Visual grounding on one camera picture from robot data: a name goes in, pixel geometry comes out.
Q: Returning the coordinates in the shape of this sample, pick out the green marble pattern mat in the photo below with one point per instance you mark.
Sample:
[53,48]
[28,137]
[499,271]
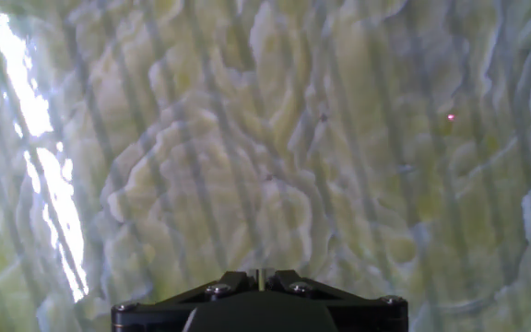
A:
[293,138]

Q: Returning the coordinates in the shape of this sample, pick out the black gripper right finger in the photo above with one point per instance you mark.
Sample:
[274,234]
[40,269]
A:
[371,316]

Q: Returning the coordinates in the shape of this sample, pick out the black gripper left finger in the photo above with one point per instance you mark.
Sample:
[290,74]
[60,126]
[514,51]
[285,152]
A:
[155,313]

